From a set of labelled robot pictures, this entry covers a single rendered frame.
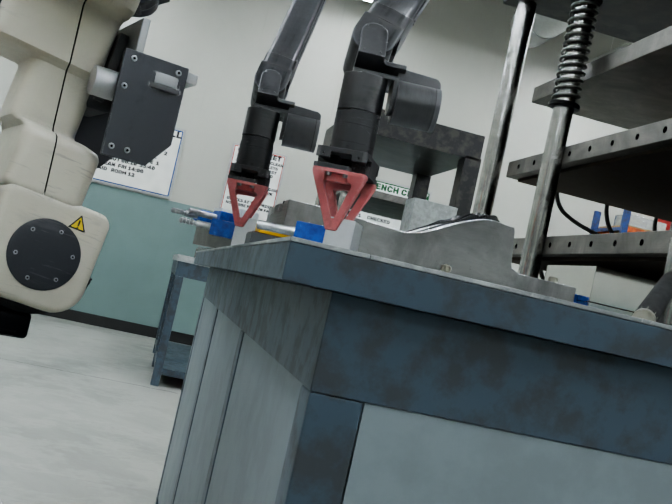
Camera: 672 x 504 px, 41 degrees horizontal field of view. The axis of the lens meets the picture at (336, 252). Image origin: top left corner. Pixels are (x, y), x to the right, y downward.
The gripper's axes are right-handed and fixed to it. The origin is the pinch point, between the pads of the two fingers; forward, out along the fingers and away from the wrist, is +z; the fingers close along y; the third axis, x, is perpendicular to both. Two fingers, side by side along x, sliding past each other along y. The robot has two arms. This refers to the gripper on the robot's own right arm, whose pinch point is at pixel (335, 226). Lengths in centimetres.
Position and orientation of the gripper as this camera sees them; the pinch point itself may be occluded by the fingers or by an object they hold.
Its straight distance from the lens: 113.8
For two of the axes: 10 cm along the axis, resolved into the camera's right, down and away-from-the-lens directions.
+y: 1.9, 0.9, 9.8
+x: -9.6, -1.9, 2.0
